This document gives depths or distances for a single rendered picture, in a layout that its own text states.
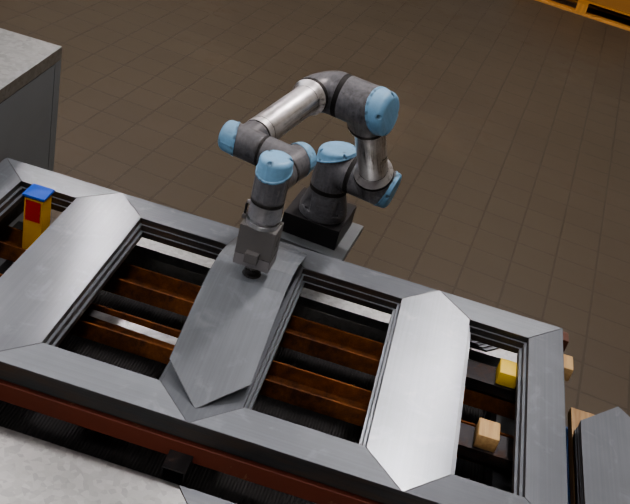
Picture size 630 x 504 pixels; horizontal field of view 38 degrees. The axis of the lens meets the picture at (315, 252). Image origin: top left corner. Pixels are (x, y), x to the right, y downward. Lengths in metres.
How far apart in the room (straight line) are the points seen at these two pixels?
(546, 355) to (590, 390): 1.50
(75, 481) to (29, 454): 0.11
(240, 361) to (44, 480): 0.45
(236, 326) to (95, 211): 0.62
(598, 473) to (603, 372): 1.88
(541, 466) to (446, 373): 0.31
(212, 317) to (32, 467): 0.47
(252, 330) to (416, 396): 0.40
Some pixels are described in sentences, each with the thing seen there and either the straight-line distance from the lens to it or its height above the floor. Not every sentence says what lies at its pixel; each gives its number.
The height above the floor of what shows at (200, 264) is 0.68.
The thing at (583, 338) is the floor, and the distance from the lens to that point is 4.13.
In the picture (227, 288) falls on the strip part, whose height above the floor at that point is 0.97.
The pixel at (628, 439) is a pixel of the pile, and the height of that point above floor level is 0.85.
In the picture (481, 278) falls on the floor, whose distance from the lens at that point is 4.24.
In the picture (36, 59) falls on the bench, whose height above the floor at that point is 1.05.
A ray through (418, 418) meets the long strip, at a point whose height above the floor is 0.86.
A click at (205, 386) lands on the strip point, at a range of 1.92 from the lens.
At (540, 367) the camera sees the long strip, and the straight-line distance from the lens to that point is 2.31.
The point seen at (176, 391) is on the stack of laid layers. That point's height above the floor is 0.86.
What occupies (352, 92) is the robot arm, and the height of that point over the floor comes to 1.29.
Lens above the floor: 2.17
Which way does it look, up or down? 32 degrees down
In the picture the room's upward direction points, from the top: 15 degrees clockwise
